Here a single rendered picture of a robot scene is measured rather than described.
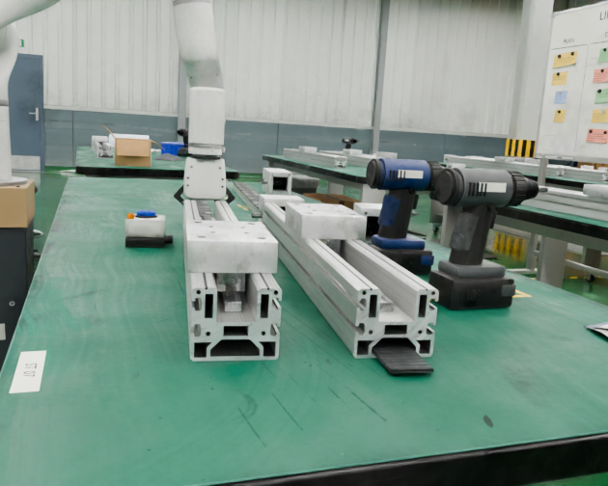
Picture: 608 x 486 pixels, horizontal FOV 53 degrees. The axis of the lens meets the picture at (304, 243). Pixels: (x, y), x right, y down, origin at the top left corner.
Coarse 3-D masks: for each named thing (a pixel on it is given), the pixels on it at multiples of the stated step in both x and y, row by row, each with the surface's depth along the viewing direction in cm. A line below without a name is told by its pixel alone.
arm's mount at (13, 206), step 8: (24, 184) 149; (32, 184) 156; (0, 192) 140; (8, 192) 141; (16, 192) 141; (24, 192) 142; (32, 192) 156; (0, 200) 141; (8, 200) 141; (16, 200) 142; (24, 200) 142; (32, 200) 156; (0, 208) 141; (8, 208) 141; (16, 208) 142; (24, 208) 143; (32, 208) 156; (0, 216) 141; (8, 216) 142; (16, 216) 142; (24, 216) 143; (32, 216) 156; (0, 224) 141; (8, 224) 142; (16, 224) 143; (24, 224) 143
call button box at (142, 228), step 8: (136, 216) 130; (144, 216) 130; (152, 216) 130; (160, 216) 133; (128, 224) 127; (136, 224) 127; (144, 224) 128; (152, 224) 128; (160, 224) 128; (128, 232) 127; (136, 232) 128; (144, 232) 128; (152, 232) 128; (160, 232) 129; (128, 240) 128; (136, 240) 128; (144, 240) 128; (152, 240) 129; (160, 240) 129; (168, 240) 132
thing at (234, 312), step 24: (192, 216) 119; (216, 216) 139; (192, 288) 68; (216, 288) 68; (264, 288) 69; (192, 312) 68; (216, 312) 72; (240, 312) 73; (264, 312) 72; (192, 336) 68; (216, 336) 69; (240, 336) 69; (264, 336) 70; (192, 360) 69; (216, 360) 69; (240, 360) 70
